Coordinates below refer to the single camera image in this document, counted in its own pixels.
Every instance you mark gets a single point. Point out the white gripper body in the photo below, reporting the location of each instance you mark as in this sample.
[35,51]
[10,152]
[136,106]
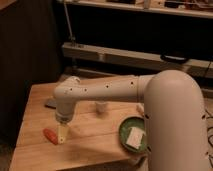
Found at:
[62,132]

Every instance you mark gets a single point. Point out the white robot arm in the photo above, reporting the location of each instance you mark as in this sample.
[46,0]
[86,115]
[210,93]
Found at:
[174,109]

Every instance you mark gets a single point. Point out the wooden table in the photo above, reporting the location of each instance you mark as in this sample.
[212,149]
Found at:
[92,138]

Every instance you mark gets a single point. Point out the white rectangular box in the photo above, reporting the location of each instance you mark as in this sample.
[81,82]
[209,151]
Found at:
[140,108]

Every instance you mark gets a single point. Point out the metal shelf rack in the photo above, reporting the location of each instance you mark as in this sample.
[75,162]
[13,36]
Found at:
[125,34]

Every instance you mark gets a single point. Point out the black handle object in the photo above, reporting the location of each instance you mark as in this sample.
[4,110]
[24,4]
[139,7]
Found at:
[178,60]

